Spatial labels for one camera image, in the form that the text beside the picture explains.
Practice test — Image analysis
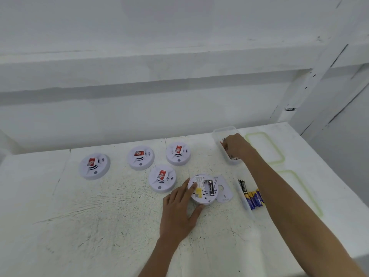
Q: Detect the person's left hand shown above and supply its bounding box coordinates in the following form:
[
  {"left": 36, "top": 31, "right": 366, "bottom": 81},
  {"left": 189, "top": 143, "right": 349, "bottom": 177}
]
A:
[{"left": 159, "top": 179, "right": 206, "bottom": 246}]

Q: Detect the person's right hand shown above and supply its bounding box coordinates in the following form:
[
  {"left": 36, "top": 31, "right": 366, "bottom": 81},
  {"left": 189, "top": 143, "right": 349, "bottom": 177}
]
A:
[{"left": 220, "top": 133, "right": 255, "bottom": 162}]

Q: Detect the person's left forearm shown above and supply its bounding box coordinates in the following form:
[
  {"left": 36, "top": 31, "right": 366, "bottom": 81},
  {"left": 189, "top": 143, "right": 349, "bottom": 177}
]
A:
[{"left": 138, "top": 235, "right": 185, "bottom": 277}]

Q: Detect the person's right forearm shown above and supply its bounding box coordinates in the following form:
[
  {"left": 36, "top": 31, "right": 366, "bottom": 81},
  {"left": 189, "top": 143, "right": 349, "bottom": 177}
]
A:
[{"left": 242, "top": 148, "right": 369, "bottom": 277}]

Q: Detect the clear plastic container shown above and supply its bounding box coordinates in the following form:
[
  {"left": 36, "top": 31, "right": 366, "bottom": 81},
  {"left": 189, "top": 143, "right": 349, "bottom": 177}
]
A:
[
  {"left": 236, "top": 178, "right": 266, "bottom": 220},
  {"left": 212, "top": 126, "right": 246, "bottom": 165}
]

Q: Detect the white round mounting plate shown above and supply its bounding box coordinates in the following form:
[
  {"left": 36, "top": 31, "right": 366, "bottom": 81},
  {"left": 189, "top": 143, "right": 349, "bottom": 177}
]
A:
[{"left": 213, "top": 175, "right": 234, "bottom": 203}]

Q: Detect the white smoke detector red label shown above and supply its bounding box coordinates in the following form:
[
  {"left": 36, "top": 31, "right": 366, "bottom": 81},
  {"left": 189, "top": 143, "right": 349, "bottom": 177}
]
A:
[
  {"left": 79, "top": 153, "right": 111, "bottom": 180},
  {"left": 127, "top": 145, "right": 155, "bottom": 171},
  {"left": 166, "top": 141, "right": 191, "bottom": 166},
  {"left": 148, "top": 164, "right": 177, "bottom": 194}
]

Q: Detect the clear lid green rim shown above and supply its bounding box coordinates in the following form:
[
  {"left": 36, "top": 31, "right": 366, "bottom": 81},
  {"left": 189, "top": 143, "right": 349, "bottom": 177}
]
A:
[
  {"left": 245, "top": 131, "right": 286, "bottom": 165},
  {"left": 276, "top": 170, "right": 324, "bottom": 218}
]

